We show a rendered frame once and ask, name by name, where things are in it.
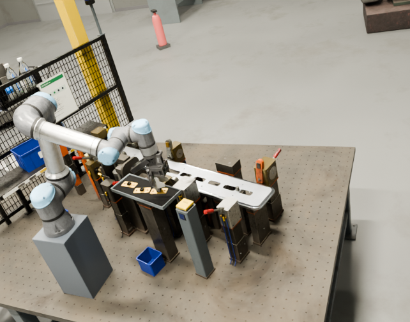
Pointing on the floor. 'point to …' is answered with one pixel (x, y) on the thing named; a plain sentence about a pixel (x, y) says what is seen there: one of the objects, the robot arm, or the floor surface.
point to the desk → (170, 9)
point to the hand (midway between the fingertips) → (158, 188)
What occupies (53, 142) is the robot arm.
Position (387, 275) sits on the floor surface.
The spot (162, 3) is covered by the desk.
